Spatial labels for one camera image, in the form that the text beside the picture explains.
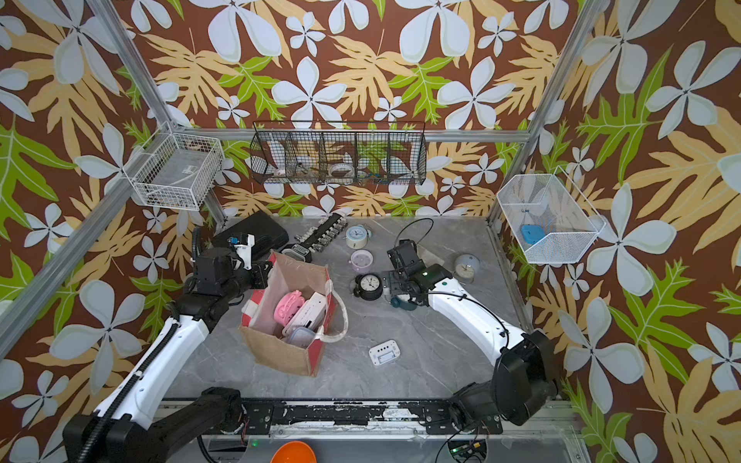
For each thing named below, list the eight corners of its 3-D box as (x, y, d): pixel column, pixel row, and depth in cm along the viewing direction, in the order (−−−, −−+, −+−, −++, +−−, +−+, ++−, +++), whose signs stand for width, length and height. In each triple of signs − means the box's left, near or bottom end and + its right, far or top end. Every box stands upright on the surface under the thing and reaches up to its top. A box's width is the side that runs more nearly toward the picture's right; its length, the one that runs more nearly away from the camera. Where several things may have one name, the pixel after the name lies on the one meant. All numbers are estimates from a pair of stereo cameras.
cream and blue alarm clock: (340, 241, 115) (340, 234, 112) (358, 228, 120) (357, 221, 116) (357, 254, 111) (356, 247, 108) (374, 239, 116) (374, 232, 112)
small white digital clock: (373, 367, 85) (374, 364, 82) (367, 351, 88) (367, 348, 85) (400, 356, 87) (401, 353, 84) (393, 341, 90) (394, 337, 87)
